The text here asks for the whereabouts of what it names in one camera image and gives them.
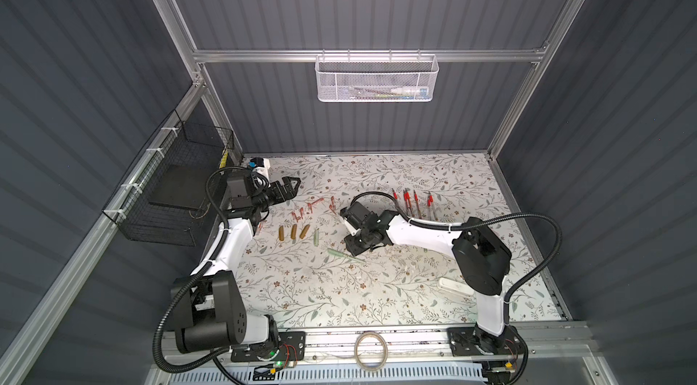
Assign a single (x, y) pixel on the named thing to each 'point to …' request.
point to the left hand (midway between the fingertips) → (292, 183)
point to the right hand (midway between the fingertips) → (352, 244)
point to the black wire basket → (168, 201)
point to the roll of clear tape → (382, 362)
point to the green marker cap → (316, 238)
